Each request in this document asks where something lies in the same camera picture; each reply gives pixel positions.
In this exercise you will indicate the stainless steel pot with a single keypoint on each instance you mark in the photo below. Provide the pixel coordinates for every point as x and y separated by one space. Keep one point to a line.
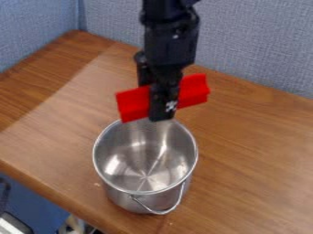
145 160

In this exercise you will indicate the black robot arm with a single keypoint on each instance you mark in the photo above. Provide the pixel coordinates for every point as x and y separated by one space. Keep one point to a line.
167 11

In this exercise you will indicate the grey device under table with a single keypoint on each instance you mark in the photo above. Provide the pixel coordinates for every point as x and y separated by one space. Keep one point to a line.
13 226

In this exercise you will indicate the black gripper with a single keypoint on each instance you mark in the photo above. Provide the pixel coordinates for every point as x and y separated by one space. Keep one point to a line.
168 53

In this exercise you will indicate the red plastic block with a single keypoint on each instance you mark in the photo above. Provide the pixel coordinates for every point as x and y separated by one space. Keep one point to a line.
134 101

